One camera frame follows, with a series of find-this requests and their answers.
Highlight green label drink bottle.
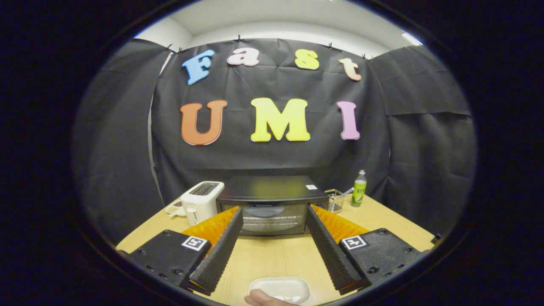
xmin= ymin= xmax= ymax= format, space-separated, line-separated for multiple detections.
xmin=351 ymin=170 xmax=367 ymax=207

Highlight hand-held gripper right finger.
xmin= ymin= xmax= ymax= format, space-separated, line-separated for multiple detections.
xmin=306 ymin=205 xmax=428 ymax=296

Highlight white rectangular plate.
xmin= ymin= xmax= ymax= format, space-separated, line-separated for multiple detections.
xmin=249 ymin=277 xmax=311 ymax=305

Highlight black toaster oven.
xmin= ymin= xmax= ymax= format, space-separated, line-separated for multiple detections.
xmin=215 ymin=176 xmax=330 ymax=236

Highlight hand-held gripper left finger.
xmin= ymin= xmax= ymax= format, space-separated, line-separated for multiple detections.
xmin=117 ymin=207 xmax=244 ymax=297

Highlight wire mesh utensil holder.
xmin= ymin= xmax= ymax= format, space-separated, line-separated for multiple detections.
xmin=324 ymin=189 xmax=346 ymax=214

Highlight white pop-up toaster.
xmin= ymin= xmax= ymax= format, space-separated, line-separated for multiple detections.
xmin=181 ymin=181 xmax=225 ymax=226

